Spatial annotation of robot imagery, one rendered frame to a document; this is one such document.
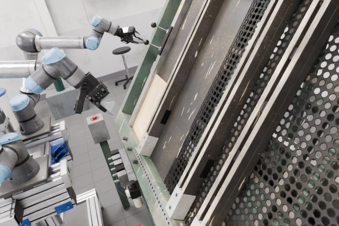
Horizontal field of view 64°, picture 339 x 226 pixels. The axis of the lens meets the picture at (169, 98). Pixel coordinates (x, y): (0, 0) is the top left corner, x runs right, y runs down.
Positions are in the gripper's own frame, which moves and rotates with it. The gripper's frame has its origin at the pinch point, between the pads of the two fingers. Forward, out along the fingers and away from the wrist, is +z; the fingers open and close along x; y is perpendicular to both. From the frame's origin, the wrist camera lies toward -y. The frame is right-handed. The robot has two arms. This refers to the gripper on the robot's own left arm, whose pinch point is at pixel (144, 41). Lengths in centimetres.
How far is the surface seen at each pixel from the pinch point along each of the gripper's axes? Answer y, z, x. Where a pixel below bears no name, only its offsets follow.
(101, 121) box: 38, -4, 54
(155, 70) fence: -5.3, 10.2, 19.3
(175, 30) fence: -20.6, 11.1, -5.3
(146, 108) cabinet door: 1.3, 12.5, 44.2
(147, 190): -27, 10, 93
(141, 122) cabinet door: 4, 13, 54
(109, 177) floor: 124, 43, 94
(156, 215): -41, 10, 102
